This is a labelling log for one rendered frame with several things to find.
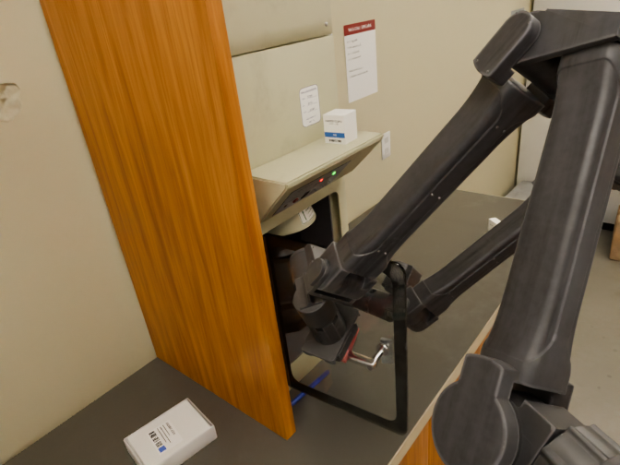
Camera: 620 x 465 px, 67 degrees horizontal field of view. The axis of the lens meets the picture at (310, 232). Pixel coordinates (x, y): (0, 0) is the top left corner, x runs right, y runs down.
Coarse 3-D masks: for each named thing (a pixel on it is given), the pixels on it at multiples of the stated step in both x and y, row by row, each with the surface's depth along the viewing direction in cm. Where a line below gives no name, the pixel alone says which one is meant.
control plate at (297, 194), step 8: (336, 168) 94; (320, 176) 91; (328, 176) 96; (336, 176) 102; (312, 184) 91; (320, 184) 97; (328, 184) 103; (296, 192) 87; (304, 192) 93; (312, 192) 98; (288, 200) 89; (280, 208) 90; (272, 216) 91
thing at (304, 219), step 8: (312, 208) 113; (296, 216) 107; (304, 216) 108; (312, 216) 110; (280, 224) 105; (288, 224) 106; (296, 224) 106; (304, 224) 108; (272, 232) 106; (280, 232) 105; (288, 232) 106
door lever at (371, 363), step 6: (378, 348) 86; (384, 348) 85; (348, 354) 85; (354, 354) 85; (360, 354) 84; (378, 354) 84; (384, 354) 86; (348, 360) 85; (354, 360) 84; (360, 360) 83; (366, 360) 83; (372, 360) 83; (378, 360) 84; (366, 366) 83; (372, 366) 82
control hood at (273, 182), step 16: (320, 144) 98; (336, 144) 97; (352, 144) 96; (368, 144) 97; (288, 160) 91; (304, 160) 90; (320, 160) 89; (336, 160) 90; (352, 160) 99; (256, 176) 85; (272, 176) 84; (288, 176) 83; (304, 176) 83; (256, 192) 86; (272, 192) 83; (288, 192) 83; (272, 208) 85
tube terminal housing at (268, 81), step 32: (256, 64) 84; (288, 64) 90; (320, 64) 98; (256, 96) 86; (288, 96) 92; (320, 96) 100; (256, 128) 88; (288, 128) 94; (320, 128) 102; (256, 160) 89; (320, 192) 107
